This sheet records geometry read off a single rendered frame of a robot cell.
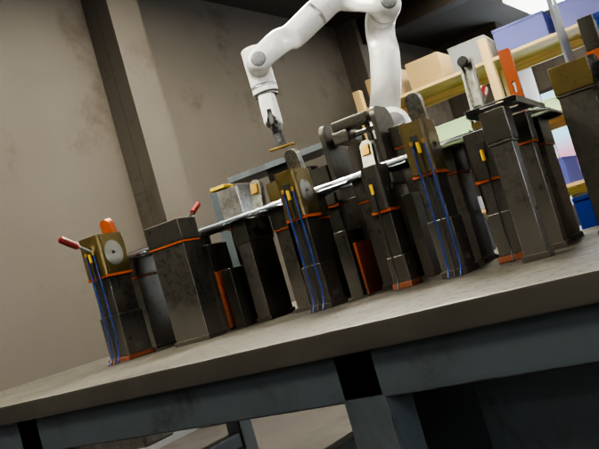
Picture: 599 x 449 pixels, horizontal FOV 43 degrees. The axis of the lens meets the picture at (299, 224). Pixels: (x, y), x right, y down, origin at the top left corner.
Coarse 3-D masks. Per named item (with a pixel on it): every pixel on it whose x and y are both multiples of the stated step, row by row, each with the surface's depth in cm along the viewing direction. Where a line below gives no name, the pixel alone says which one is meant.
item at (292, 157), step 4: (292, 148) 191; (288, 152) 190; (292, 152) 190; (296, 152) 189; (284, 156) 191; (288, 156) 190; (292, 156) 190; (296, 156) 189; (300, 156) 191; (288, 160) 191; (292, 160) 190; (296, 160) 190; (300, 160) 190; (288, 164) 191; (292, 164) 190; (296, 164) 190; (300, 164) 190; (304, 164) 191
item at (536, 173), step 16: (528, 112) 157; (528, 128) 155; (528, 144) 156; (528, 160) 156; (544, 176) 155; (544, 192) 155; (544, 208) 155; (544, 224) 156; (560, 224) 155; (560, 240) 154
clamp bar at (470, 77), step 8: (464, 56) 196; (464, 64) 196; (472, 64) 197; (464, 72) 199; (472, 72) 197; (464, 80) 198; (472, 80) 198; (472, 88) 198; (480, 88) 197; (472, 96) 197; (480, 96) 195; (472, 104) 197; (480, 104) 195
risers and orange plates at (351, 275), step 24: (408, 216) 191; (336, 240) 196; (360, 240) 200; (216, 264) 219; (360, 264) 193; (432, 264) 189; (216, 288) 217; (240, 288) 215; (360, 288) 193; (240, 312) 213
